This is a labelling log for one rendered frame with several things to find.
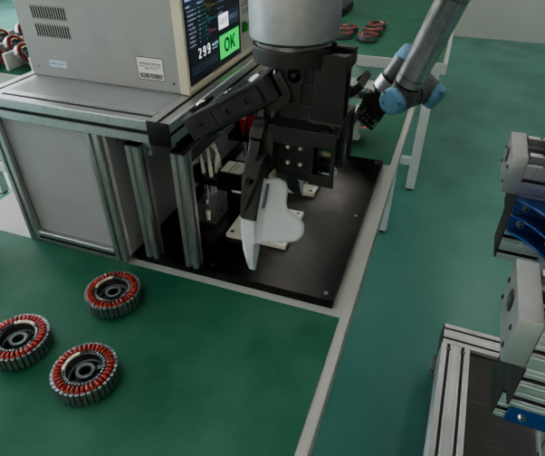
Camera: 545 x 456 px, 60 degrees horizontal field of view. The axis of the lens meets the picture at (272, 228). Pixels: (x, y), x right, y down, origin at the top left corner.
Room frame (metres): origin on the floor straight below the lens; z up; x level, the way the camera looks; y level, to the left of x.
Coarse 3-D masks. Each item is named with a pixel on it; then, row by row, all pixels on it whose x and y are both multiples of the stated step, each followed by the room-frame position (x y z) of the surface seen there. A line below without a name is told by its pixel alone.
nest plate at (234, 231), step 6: (294, 210) 1.00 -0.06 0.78; (240, 216) 0.97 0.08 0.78; (300, 216) 0.97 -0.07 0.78; (234, 222) 0.94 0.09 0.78; (240, 222) 0.94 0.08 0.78; (234, 228) 0.92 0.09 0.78; (240, 228) 0.92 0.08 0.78; (228, 234) 0.90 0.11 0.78; (234, 234) 0.89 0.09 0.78; (240, 234) 0.89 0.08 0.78; (270, 246) 0.86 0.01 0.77; (276, 246) 0.85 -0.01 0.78; (282, 246) 0.85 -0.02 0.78
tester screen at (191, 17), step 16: (192, 0) 0.95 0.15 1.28; (208, 0) 1.02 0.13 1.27; (224, 0) 1.08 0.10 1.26; (192, 16) 0.95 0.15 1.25; (208, 16) 1.01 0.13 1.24; (192, 32) 0.94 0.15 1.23; (208, 32) 1.01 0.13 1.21; (224, 32) 1.07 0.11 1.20; (192, 48) 0.94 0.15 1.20; (192, 64) 0.93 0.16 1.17; (192, 80) 0.93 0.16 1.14
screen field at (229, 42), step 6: (234, 30) 1.13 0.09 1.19; (222, 36) 1.06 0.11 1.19; (228, 36) 1.09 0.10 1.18; (234, 36) 1.13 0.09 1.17; (222, 42) 1.06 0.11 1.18; (228, 42) 1.09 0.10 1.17; (234, 42) 1.13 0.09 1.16; (222, 48) 1.06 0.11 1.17; (228, 48) 1.09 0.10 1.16; (234, 48) 1.12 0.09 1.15; (222, 54) 1.06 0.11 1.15; (228, 54) 1.09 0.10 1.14
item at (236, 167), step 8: (232, 160) 1.00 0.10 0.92; (200, 168) 1.01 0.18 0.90; (224, 168) 0.96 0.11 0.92; (232, 168) 0.96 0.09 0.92; (240, 168) 0.96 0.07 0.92; (200, 176) 0.97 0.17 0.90; (216, 176) 0.97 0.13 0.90; (224, 176) 0.94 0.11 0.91; (232, 176) 0.94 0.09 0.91; (240, 176) 0.93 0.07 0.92; (208, 184) 0.96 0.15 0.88; (216, 184) 0.95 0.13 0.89; (224, 184) 0.94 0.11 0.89; (232, 184) 0.93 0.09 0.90; (240, 184) 0.93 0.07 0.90; (208, 192) 0.97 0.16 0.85; (216, 192) 1.01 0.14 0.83; (240, 192) 0.93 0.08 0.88; (208, 200) 0.97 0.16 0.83
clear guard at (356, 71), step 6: (354, 66) 1.28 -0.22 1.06; (354, 72) 1.25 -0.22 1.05; (360, 72) 1.28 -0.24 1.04; (354, 78) 1.23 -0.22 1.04; (354, 84) 1.20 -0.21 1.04; (366, 84) 1.25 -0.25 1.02; (360, 90) 1.20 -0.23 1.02; (366, 90) 1.22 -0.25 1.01; (354, 96) 1.15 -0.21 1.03; (360, 96) 1.17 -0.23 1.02; (354, 102) 1.12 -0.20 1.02; (360, 102) 1.15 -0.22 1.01
